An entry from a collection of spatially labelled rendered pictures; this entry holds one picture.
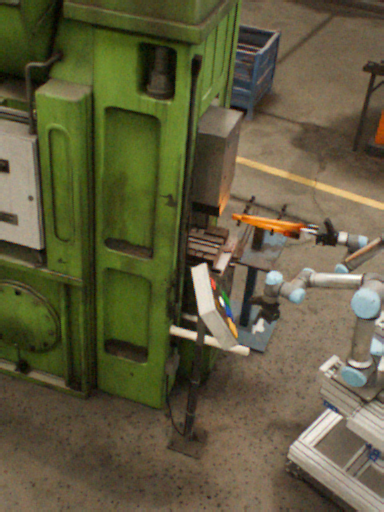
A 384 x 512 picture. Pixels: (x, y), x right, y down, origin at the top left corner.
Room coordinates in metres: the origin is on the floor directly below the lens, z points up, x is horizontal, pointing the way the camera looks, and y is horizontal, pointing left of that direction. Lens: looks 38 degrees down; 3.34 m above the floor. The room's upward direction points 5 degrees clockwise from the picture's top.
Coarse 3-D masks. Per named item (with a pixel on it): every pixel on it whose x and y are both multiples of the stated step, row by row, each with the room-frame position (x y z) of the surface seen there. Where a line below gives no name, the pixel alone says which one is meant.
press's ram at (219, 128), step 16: (208, 112) 3.17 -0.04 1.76; (224, 112) 3.19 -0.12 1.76; (240, 112) 3.21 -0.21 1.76; (208, 128) 3.01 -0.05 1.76; (224, 128) 3.02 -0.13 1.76; (240, 128) 3.21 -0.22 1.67; (208, 144) 2.95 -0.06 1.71; (224, 144) 2.93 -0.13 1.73; (208, 160) 2.95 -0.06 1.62; (224, 160) 2.94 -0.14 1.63; (208, 176) 2.95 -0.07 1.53; (224, 176) 2.99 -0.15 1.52; (208, 192) 2.94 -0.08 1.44; (224, 192) 3.03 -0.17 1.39
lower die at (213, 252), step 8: (192, 232) 3.20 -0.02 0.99; (192, 240) 3.12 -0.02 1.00; (216, 240) 3.15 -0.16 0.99; (192, 248) 3.06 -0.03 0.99; (200, 248) 3.06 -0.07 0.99; (208, 248) 3.07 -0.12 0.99; (216, 248) 3.07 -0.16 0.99; (192, 256) 3.01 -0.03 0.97; (200, 256) 3.00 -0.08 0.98; (208, 256) 3.01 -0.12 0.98; (216, 256) 3.03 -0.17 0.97; (208, 264) 2.98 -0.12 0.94
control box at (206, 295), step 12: (204, 264) 2.67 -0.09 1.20; (204, 276) 2.58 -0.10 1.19; (204, 288) 2.50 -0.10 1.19; (216, 288) 2.58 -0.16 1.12; (204, 300) 2.42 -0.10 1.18; (216, 300) 2.44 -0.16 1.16; (204, 312) 2.34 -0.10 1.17; (216, 312) 2.35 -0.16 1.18; (216, 324) 2.35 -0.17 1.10; (228, 324) 2.40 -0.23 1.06; (216, 336) 2.35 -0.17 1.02; (228, 336) 2.36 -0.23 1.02; (228, 348) 2.36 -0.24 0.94
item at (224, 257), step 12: (192, 228) 3.35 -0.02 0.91; (228, 240) 3.26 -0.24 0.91; (216, 264) 3.03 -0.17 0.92; (192, 276) 2.97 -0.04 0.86; (216, 276) 2.93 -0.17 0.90; (228, 276) 3.13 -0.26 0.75; (192, 288) 3.00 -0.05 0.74; (228, 288) 3.18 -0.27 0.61; (192, 300) 3.00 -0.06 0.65; (192, 312) 3.00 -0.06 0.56; (192, 324) 2.96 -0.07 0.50
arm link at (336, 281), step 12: (300, 276) 2.55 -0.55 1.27; (312, 276) 2.54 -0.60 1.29; (324, 276) 2.51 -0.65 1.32; (336, 276) 2.48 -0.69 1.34; (348, 276) 2.46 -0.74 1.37; (360, 276) 2.43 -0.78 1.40; (372, 276) 2.38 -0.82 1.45; (324, 288) 2.49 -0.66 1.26; (336, 288) 2.46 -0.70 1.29; (348, 288) 2.43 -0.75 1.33; (360, 288) 2.39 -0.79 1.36
